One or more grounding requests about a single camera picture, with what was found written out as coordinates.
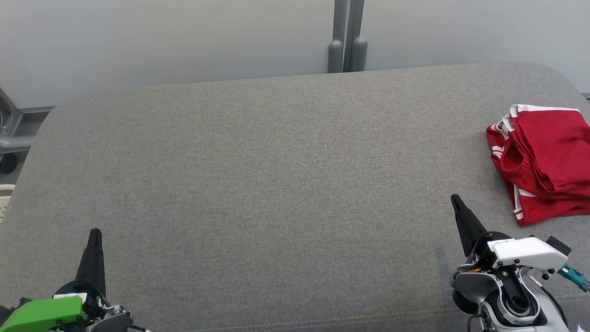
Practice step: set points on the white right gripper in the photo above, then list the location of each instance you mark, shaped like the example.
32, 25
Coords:
525, 252

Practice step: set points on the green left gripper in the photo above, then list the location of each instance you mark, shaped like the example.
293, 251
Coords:
46, 316

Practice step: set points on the red basketball jersey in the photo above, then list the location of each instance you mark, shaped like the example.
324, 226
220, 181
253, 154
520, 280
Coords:
553, 210

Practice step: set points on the red shorts with white stripe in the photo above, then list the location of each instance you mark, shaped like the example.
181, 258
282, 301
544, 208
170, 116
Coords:
553, 147

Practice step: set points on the cream perforated laundry basket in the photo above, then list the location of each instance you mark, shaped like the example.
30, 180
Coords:
4, 201

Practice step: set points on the grey fabric sofa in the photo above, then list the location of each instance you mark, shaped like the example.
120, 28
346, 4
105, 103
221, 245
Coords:
276, 184

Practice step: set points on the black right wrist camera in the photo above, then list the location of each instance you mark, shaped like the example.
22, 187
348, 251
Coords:
558, 245

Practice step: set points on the grey metal cart frame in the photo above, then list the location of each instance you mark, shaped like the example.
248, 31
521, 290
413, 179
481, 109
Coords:
11, 138

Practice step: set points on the grey partition post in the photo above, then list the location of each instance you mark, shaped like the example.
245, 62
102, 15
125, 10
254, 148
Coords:
335, 55
358, 53

